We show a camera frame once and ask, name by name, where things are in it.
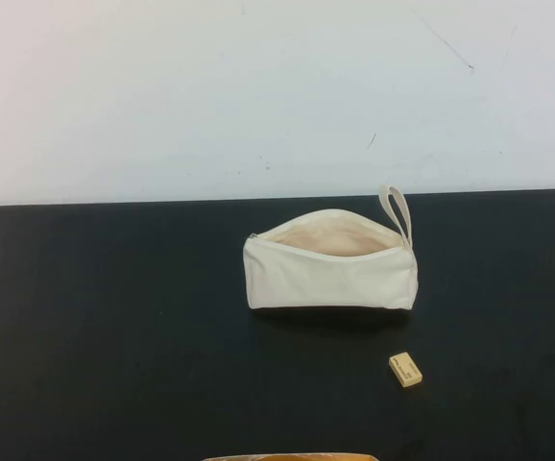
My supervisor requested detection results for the yellow rectangular eraser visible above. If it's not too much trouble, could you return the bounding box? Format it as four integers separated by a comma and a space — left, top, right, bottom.
388, 352, 424, 388

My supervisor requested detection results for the cream fabric pencil case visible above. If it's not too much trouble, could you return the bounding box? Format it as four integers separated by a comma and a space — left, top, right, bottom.
242, 184, 421, 321

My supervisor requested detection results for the yellow-brown box edge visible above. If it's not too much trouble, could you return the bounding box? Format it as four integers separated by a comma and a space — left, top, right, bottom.
202, 451, 375, 461

